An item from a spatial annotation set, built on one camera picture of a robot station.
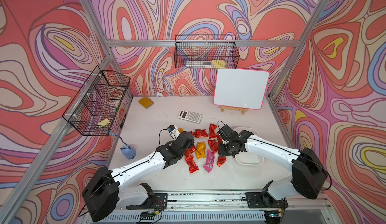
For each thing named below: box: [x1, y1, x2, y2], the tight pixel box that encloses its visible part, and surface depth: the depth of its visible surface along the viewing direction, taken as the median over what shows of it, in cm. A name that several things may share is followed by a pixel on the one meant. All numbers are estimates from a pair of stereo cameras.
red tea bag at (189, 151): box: [184, 145, 197, 158], surface depth 88 cm
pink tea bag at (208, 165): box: [203, 149, 216, 173], surface depth 84 cm
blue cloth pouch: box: [119, 145, 137, 160], surface depth 84 cm
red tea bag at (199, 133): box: [194, 129, 209, 138], surface depth 98 cm
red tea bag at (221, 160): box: [217, 155, 227, 168], surface depth 86 cm
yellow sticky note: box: [97, 118, 111, 127], surface depth 73 cm
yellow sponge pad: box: [138, 96, 155, 109], surface depth 118 cm
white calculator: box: [176, 109, 203, 124], surface depth 109 cm
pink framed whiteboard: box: [213, 68, 270, 110], surface depth 104 cm
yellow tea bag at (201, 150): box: [196, 141, 207, 160], surface depth 90 cm
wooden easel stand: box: [220, 106, 248, 115], surface depth 109 cm
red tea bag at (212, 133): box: [208, 123, 218, 139], surface depth 100 cm
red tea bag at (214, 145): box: [207, 139, 220, 154], surface depth 92 cm
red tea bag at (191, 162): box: [184, 155, 200, 174], surface depth 85 cm
